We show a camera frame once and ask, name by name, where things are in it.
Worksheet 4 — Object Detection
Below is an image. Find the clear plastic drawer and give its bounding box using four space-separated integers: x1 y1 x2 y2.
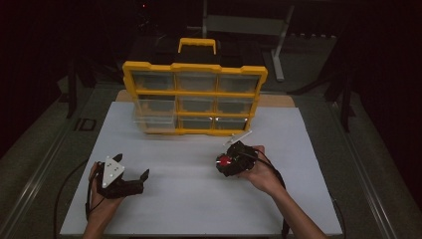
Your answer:
133 98 178 131

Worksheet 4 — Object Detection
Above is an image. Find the metal floor rail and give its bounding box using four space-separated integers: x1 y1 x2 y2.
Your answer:
0 109 86 239
329 99 422 233

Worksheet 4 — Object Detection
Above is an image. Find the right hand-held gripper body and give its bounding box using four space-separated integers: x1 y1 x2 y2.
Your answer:
222 129 260 173

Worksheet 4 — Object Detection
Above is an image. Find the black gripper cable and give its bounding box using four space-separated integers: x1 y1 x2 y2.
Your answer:
53 158 98 239
243 150 292 239

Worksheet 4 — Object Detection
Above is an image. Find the person's right hand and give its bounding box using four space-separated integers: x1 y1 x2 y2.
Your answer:
239 144 284 197

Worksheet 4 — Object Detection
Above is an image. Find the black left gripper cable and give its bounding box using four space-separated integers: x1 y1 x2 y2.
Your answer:
53 158 98 239

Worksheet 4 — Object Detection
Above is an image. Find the person's left hand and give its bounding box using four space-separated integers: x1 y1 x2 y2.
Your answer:
87 161 125 217

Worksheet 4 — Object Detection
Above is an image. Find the dark stand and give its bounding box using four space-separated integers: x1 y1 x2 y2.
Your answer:
65 58 80 120
339 74 356 133

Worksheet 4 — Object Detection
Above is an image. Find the grey metal stand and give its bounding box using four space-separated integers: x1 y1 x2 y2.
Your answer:
187 0 296 83

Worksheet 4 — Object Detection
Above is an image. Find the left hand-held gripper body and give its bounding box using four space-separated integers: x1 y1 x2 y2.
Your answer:
95 155 145 200

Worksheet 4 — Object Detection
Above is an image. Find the yellow and black drawer organizer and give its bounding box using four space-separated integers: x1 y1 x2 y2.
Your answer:
121 35 269 137

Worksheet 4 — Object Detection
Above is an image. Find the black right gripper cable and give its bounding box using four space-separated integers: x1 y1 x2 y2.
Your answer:
243 150 292 239

